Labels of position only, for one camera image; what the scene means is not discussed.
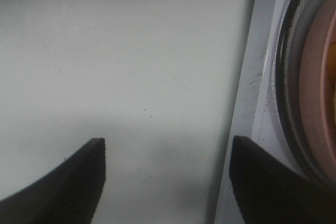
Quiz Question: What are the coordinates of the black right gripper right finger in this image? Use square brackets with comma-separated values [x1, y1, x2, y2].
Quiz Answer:
[229, 136, 335, 223]

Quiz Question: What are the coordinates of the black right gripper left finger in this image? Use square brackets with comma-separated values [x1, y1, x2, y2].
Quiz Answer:
[1, 138, 106, 223]

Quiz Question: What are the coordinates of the pink round plate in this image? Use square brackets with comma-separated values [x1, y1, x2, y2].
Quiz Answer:
[299, 9, 335, 182]

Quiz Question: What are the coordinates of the white microwave oven body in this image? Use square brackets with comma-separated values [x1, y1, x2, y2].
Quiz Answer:
[214, 0, 311, 223]

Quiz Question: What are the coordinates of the glass microwave turntable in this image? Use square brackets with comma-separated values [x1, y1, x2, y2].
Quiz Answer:
[275, 0, 335, 189]

